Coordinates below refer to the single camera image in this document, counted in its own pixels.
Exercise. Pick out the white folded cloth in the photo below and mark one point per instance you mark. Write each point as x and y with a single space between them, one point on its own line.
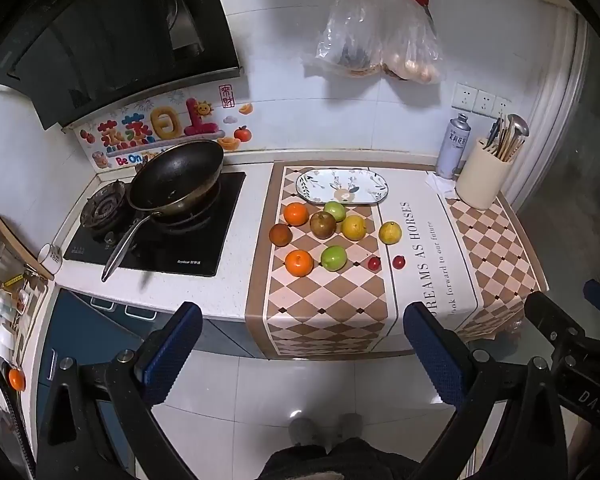
440 182

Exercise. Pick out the cream utensil holder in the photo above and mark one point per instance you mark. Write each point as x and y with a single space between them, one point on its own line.
482 177

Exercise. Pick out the plastic bag with dark contents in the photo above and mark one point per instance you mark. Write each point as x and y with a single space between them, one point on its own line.
347 35

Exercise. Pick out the small orange fruit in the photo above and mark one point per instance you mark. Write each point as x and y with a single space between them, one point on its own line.
16 379

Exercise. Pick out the bundle of chopsticks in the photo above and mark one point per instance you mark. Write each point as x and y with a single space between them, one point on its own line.
505 145

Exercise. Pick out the orange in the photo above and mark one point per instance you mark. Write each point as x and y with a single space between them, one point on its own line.
296 214
299 263

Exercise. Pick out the brown pear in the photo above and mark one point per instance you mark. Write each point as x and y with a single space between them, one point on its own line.
323 224

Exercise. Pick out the black range hood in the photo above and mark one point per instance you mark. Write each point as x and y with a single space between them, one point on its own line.
105 35

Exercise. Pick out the yellow citrus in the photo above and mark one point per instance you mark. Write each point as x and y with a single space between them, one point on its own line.
390 232
353 227

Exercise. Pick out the brown round fruit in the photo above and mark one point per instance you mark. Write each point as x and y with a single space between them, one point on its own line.
280 234

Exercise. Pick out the checkered table mat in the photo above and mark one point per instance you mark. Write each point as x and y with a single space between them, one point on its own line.
325 305

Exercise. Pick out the person's dark clothing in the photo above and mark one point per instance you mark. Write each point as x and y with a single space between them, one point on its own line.
340 462

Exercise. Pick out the plastic bag with pale contents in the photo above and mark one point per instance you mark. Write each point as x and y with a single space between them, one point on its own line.
412 47

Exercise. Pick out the white wall socket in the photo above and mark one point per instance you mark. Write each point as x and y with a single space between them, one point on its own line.
501 106
465 96
484 102

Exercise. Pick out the grey spray can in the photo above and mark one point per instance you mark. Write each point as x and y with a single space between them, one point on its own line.
454 147

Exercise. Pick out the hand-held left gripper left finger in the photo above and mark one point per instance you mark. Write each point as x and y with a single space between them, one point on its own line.
172 347

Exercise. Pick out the red cherry tomato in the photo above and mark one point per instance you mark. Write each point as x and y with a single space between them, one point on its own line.
374 262
398 261

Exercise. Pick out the green apple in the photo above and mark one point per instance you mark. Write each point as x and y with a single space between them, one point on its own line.
335 209
334 258

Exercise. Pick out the colourful cereal box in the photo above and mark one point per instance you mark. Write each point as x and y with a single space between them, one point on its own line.
155 127

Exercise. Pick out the black gas stove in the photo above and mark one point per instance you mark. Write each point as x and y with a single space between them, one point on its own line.
165 240

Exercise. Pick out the metal ladle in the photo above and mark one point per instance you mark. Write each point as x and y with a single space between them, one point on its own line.
517 127

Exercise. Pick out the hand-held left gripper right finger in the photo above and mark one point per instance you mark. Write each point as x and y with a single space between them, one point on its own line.
430 355

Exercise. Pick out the cluttered side rack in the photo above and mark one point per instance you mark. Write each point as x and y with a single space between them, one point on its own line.
5 300

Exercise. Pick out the black wok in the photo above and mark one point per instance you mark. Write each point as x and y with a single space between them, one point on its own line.
177 175

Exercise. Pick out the white mug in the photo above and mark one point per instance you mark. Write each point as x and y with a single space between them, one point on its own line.
50 258

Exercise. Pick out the oval floral plate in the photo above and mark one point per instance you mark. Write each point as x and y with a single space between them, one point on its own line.
342 186

